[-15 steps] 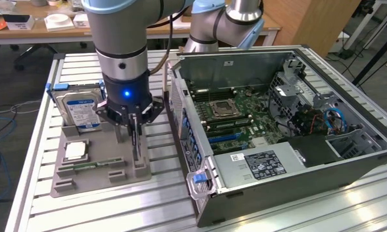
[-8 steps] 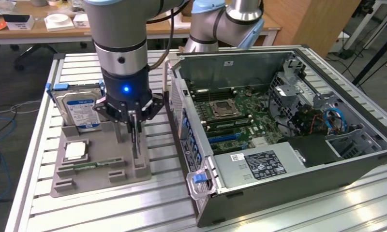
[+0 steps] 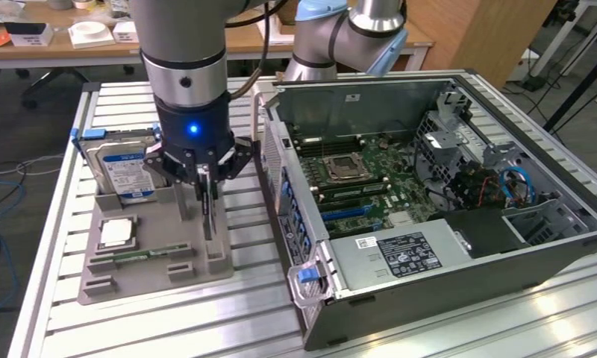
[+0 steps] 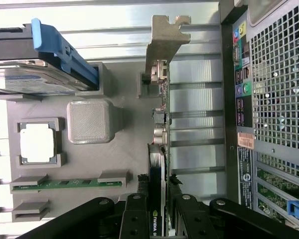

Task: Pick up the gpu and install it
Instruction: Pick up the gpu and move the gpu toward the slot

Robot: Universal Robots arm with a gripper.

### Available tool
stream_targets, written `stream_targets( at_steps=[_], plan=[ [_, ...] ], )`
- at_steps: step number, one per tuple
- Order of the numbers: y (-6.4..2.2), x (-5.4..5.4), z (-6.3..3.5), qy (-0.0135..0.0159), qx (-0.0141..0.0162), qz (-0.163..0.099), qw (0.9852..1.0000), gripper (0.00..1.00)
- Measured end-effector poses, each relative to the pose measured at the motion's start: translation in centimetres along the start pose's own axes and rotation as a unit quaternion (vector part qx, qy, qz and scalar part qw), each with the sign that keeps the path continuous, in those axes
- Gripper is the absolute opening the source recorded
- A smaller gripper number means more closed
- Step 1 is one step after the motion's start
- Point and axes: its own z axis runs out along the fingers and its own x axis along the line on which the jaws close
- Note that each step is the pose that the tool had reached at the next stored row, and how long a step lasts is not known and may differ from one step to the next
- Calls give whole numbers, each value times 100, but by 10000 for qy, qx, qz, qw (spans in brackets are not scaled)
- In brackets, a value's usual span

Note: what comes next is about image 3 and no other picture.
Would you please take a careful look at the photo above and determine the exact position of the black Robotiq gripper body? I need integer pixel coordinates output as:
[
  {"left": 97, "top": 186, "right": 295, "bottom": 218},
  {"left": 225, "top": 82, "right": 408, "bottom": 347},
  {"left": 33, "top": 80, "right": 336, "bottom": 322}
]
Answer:
[{"left": 155, "top": 92, "right": 239, "bottom": 180}]

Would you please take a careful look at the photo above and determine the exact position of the Nvidia graphics card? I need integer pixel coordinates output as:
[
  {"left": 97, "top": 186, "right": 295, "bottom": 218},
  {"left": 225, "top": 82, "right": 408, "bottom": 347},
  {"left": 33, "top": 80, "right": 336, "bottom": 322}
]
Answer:
[{"left": 197, "top": 166, "right": 220, "bottom": 242}]

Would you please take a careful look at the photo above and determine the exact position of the hard disk with blue caddy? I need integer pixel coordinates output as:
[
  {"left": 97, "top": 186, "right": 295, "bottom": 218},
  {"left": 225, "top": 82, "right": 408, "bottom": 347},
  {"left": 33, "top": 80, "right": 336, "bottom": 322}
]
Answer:
[{"left": 71, "top": 122, "right": 167, "bottom": 205}]

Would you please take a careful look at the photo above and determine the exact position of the grey expansion card retainer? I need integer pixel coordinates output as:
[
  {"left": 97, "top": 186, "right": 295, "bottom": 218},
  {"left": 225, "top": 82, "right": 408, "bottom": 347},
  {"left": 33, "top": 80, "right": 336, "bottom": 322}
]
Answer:
[{"left": 251, "top": 82, "right": 276, "bottom": 157}]

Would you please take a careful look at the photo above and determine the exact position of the grey parts rack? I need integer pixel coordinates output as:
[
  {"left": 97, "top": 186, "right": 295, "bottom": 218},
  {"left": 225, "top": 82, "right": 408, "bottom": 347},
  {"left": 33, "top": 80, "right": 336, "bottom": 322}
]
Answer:
[{"left": 77, "top": 151, "right": 236, "bottom": 306}]

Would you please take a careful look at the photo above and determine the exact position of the silver CPU chip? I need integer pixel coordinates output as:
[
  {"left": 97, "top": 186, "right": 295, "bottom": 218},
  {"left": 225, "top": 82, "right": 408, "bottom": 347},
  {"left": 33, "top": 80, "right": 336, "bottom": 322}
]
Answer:
[{"left": 100, "top": 219, "right": 136, "bottom": 246}]

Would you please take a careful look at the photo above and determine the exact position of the CPU socket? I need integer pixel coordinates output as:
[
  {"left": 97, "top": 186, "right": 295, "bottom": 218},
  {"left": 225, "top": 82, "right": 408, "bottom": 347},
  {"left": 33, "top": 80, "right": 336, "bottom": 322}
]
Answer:
[{"left": 324, "top": 151, "right": 368, "bottom": 183}]

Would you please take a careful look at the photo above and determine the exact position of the green RAM stick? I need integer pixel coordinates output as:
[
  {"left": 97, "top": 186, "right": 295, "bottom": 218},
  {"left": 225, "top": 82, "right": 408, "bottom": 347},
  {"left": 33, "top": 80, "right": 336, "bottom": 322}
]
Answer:
[{"left": 92, "top": 248, "right": 188, "bottom": 263}]

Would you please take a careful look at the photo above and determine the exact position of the long blue expansion slot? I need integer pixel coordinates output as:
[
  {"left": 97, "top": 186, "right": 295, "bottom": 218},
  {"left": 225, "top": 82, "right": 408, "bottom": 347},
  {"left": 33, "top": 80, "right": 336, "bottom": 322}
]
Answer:
[{"left": 320, "top": 207, "right": 375, "bottom": 222}]

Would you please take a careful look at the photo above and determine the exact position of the small white labelled box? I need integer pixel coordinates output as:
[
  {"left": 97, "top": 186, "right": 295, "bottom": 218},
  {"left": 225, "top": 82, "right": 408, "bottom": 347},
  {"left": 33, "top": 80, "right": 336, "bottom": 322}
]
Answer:
[{"left": 112, "top": 20, "right": 144, "bottom": 44}]

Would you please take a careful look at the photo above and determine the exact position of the black office chair base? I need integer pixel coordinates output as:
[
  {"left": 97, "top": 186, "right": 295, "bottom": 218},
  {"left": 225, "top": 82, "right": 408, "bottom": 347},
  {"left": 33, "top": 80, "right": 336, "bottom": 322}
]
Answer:
[{"left": 19, "top": 66, "right": 92, "bottom": 110}]

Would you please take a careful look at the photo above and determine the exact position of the white paper stack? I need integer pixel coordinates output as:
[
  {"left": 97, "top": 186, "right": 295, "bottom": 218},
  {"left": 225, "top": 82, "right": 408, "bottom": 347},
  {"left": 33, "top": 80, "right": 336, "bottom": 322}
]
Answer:
[{"left": 268, "top": 16, "right": 297, "bottom": 46}]

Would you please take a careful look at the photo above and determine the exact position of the white box with round tape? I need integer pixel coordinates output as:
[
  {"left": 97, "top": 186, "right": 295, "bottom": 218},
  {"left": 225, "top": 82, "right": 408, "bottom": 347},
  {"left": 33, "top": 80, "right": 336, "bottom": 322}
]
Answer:
[{"left": 68, "top": 20, "right": 116, "bottom": 49}]

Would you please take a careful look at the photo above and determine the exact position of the green motherboard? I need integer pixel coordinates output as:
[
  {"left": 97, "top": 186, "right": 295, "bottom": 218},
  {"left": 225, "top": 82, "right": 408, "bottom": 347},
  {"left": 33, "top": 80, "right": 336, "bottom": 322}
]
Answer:
[{"left": 291, "top": 128, "right": 452, "bottom": 239}]

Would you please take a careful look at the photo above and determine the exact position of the wooden desk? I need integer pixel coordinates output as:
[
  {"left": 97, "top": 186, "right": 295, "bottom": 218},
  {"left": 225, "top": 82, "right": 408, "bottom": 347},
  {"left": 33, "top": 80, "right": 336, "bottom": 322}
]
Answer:
[{"left": 0, "top": 0, "right": 435, "bottom": 81}]

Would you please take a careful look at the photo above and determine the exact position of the grey power supply unit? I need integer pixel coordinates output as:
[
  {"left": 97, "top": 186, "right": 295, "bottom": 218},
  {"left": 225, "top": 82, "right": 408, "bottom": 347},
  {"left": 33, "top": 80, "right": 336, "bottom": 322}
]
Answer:
[{"left": 329, "top": 219, "right": 473, "bottom": 292}]

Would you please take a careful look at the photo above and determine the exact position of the silver perforated drive cage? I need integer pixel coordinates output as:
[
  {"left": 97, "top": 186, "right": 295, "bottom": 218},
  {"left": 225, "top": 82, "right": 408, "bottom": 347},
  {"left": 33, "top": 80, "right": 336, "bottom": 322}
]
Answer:
[{"left": 412, "top": 110, "right": 484, "bottom": 180}]

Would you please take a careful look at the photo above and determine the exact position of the white box with black lid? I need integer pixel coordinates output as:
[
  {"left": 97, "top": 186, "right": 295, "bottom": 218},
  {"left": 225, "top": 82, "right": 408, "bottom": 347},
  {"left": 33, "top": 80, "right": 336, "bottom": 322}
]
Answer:
[{"left": 3, "top": 22, "right": 55, "bottom": 48}]

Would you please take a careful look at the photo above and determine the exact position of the open black PC case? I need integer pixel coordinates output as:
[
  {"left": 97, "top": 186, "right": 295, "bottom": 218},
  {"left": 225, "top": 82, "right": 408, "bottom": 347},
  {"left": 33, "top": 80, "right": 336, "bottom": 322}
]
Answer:
[{"left": 251, "top": 69, "right": 597, "bottom": 352}]

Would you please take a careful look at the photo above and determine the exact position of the wooden cabinet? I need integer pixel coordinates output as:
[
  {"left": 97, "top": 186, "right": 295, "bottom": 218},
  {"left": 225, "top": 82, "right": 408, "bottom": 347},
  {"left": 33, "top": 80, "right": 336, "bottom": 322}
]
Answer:
[{"left": 411, "top": 0, "right": 559, "bottom": 90}]

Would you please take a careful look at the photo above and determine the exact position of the black slanted stand pole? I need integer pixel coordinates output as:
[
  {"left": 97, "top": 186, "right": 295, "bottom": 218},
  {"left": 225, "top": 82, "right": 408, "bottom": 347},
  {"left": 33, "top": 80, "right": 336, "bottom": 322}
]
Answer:
[{"left": 543, "top": 3, "right": 597, "bottom": 132}]

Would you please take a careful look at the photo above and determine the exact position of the white floor cable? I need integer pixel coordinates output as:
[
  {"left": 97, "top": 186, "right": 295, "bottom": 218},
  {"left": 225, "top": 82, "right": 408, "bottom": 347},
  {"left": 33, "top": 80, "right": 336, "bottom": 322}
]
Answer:
[{"left": 0, "top": 154, "right": 64, "bottom": 176}]

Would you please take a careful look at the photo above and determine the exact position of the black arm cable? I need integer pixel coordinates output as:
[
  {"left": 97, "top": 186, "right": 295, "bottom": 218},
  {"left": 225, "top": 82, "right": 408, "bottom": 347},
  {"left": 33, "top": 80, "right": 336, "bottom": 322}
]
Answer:
[{"left": 223, "top": 0, "right": 293, "bottom": 101}]

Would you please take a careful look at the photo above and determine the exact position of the blue floor cable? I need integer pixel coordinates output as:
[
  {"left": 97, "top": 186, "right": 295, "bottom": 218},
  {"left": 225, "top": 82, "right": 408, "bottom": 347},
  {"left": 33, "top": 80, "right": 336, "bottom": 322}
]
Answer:
[{"left": 0, "top": 163, "right": 27, "bottom": 321}]

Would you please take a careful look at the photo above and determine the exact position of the red wire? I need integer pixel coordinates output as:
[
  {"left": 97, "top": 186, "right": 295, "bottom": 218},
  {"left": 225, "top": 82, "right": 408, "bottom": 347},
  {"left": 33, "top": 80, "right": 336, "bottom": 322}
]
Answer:
[{"left": 480, "top": 175, "right": 509, "bottom": 210}]

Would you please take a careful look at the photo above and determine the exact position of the blue wire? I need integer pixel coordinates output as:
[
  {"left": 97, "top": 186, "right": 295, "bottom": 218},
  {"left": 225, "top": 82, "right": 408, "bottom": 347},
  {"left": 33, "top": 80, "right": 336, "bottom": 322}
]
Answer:
[{"left": 497, "top": 166, "right": 536, "bottom": 206}]

